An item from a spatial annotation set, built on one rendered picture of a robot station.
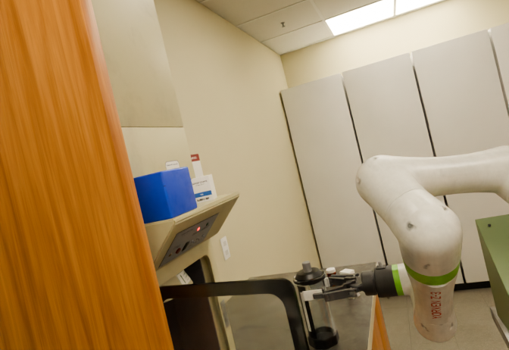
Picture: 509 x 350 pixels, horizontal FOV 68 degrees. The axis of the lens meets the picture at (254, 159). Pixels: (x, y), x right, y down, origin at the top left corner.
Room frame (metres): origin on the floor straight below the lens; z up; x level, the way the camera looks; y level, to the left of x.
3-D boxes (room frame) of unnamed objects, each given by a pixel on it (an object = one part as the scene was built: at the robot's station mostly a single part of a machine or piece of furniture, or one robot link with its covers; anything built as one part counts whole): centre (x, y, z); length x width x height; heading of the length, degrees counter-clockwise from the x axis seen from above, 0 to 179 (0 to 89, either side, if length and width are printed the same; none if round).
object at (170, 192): (0.76, 0.20, 1.55); 0.10 x 0.10 x 0.09; 70
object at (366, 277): (1.20, -0.24, 1.12); 0.09 x 0.08 x 0.07; 69
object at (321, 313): (1.26, -0.09, 1.06); 0.11 x 0.11 x 0.21
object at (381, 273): (1.17, -0.31, 1.12); 0.09 x 0.06 x 0.12; 159
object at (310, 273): (1.26, -0.09, 1.18); 0.09 x 0.09 x 0.07
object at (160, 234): (0.85, 0.17, 1.46); 0.32 x 0.11 x 0.10; 160
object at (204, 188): (0.93, 0.14, 1.54); 0.05 x 0.05 x 0.06; 86
